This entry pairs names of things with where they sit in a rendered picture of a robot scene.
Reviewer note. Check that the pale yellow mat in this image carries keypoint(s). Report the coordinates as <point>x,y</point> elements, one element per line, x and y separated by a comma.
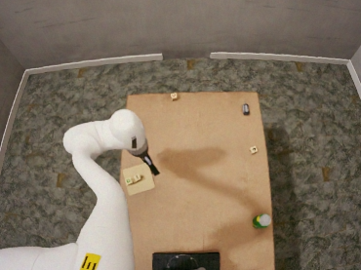
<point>145,184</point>

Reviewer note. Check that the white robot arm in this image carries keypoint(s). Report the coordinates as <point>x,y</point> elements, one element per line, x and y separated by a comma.
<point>105,241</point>

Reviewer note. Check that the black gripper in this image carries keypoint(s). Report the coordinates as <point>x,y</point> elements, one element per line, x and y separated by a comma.
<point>148,162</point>

